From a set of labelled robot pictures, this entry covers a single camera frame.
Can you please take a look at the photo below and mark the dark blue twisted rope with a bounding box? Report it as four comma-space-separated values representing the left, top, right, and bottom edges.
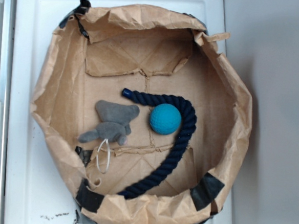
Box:
113, 87, 200, 204

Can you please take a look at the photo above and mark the brown paper bag tray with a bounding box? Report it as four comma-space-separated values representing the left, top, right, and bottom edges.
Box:
31, 4, 252, 224

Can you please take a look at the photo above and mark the blue dimpled ball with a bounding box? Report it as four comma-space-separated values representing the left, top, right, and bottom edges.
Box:
149, 103, 181, 135

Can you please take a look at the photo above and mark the grey plush elephant toy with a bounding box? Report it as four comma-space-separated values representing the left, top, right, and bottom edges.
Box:
77, 100, 140, 174

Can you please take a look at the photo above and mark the white plastic bin lid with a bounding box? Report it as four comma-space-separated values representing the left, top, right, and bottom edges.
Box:
4, 0, 225, 224

